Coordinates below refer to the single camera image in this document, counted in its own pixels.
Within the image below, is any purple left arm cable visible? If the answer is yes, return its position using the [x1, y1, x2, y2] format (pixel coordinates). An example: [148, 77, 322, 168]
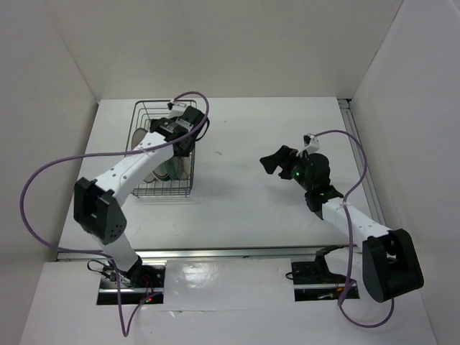
[19, 90, 211, 338]

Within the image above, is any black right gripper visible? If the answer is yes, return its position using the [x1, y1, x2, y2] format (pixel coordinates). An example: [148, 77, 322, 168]
[260, 144, 313, 191]

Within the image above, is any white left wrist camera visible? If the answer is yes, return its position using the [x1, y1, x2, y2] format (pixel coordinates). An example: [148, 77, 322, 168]
[167, 101, 188, 119]

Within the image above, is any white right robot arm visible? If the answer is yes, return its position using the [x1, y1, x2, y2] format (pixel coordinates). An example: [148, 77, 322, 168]
[259, 145, 424, 303]

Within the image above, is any aluminium front rail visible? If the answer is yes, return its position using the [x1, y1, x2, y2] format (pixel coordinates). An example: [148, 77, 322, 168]
[57, 245, 360, 262]

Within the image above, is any orange sunburst white plate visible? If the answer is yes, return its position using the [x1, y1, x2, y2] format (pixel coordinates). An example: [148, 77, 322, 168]
[143, 172, 157, 184]

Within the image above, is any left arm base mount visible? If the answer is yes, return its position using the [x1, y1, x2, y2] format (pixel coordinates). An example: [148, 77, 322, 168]
[86, 259, 166, 305]

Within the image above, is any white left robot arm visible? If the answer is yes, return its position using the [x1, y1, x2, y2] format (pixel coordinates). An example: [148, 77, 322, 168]
[73, 106, 206, 287]

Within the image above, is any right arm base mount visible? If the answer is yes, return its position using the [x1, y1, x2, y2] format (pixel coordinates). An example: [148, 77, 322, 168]
[285, 245, 346, 302]

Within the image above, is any blue patterned small plate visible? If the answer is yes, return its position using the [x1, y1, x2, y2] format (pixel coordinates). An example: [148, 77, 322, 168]
[164, 157, 184, 180]

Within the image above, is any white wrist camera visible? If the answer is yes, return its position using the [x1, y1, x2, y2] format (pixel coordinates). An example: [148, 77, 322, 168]
[296, 134, 320, 157]
[167, 101, 188, 119]

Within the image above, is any aluminium right side rail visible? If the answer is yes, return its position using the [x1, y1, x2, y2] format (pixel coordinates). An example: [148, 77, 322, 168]
[337, 98, 386, 225]

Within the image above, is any grey wire dish rack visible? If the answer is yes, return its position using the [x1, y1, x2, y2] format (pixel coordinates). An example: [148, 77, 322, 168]
[126, 100, 195, 198]

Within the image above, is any green red rimmed white plate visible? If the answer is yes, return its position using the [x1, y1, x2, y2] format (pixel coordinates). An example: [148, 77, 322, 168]
[152, 163, 171, 181]

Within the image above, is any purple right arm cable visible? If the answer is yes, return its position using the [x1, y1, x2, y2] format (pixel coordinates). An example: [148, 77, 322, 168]
[314, 129, 395, 327]

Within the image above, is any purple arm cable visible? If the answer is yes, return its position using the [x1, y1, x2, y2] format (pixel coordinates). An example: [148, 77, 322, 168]
[314, 129, 395, 327]
[19, 90, 211, 338]

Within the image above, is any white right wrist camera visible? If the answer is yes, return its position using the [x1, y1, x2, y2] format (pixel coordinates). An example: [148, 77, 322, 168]
[296, 134, 320, 157]

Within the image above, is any aluminium rail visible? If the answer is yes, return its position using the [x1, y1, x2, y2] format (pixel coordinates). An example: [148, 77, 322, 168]
[57, 245, 360, 262]
[337, 98, 386, 225]

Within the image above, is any clear glass square plate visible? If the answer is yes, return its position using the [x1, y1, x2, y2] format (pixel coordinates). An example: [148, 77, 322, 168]
[131, 128, 147, 150]

